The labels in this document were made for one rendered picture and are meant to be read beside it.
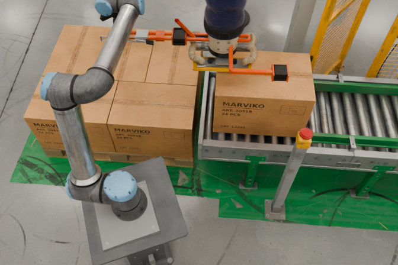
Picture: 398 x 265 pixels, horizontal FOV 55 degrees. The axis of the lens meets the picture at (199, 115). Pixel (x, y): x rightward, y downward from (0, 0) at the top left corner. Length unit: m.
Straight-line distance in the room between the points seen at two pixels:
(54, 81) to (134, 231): 0.91
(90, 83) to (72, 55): 1.74
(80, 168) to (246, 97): 1.04
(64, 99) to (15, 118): 2.18
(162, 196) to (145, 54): 1.35
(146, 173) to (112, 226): 0.36
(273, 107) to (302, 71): 0.31
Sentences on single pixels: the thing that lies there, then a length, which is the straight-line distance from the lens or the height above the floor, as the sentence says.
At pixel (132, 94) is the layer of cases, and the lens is 2.84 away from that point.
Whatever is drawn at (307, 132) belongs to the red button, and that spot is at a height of 1.04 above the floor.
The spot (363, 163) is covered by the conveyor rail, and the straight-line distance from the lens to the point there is 2.74.
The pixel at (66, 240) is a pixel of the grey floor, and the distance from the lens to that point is 2.99.
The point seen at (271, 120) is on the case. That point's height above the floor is 0.73.
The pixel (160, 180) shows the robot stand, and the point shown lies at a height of 0.75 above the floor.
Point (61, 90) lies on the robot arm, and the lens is 1.53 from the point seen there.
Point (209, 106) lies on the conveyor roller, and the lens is 2.72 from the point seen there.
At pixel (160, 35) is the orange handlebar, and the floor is 1.24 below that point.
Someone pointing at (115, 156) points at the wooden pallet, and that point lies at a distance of 3.09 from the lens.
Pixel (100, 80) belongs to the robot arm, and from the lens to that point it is 1.51.
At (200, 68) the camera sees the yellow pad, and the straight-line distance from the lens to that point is 2.19.
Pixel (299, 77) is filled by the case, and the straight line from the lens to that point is 2.44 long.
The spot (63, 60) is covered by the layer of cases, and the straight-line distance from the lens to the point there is 3.22.
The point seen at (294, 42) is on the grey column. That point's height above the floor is 0.36.
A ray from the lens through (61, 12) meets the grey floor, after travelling 4.61.
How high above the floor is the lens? 2.70
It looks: 54 degrees down
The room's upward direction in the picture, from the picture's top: straight up
